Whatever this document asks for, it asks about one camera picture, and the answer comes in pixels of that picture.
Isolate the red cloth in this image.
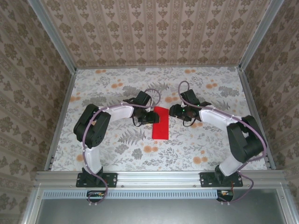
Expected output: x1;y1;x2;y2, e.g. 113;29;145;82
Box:
151;106;170;140

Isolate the wide aluminium mounting beam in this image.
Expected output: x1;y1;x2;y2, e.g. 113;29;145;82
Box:
35;170;287;189

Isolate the grey metal panel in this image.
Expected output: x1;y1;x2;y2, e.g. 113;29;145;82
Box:
37;198;287;224

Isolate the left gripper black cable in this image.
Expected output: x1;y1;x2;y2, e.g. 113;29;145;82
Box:
131;115;150;128

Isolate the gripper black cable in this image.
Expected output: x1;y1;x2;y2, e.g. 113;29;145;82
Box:
182;116;199;128
131;115;150;128

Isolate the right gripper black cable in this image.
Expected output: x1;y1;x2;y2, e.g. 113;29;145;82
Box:
182;116;199;128

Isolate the thin aluminium table rail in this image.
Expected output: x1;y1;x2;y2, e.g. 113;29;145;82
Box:
76;66;240;70

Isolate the aluminium table side rail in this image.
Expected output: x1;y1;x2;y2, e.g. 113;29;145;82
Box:
237;66;278;170
44;69;78;171

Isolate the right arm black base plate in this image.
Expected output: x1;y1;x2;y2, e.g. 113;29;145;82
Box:
200;172;243;188

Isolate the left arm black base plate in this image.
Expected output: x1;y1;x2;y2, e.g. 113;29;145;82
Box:
76;172;118;188

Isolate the grey slotted cable duct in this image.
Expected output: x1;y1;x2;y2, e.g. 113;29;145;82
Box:
43;189;234;199

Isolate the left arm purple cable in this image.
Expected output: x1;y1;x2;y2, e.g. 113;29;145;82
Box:
82;88;162;207

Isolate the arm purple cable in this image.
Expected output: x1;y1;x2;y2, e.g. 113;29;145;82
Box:
178;80;267;207
82;88;162;207

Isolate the black cable port with connectors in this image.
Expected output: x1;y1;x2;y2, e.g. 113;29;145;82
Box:
86;190;106;203
216;189;235;203

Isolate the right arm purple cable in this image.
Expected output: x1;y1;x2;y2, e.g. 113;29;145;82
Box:
178;80;267;207

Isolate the aluminium frame post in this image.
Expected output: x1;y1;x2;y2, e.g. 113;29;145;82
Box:
27;0;78;72
238;0;285;70

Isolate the aluminium cabinet frame bar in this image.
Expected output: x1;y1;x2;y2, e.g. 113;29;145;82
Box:
20;184;45;224
275;186;298;224

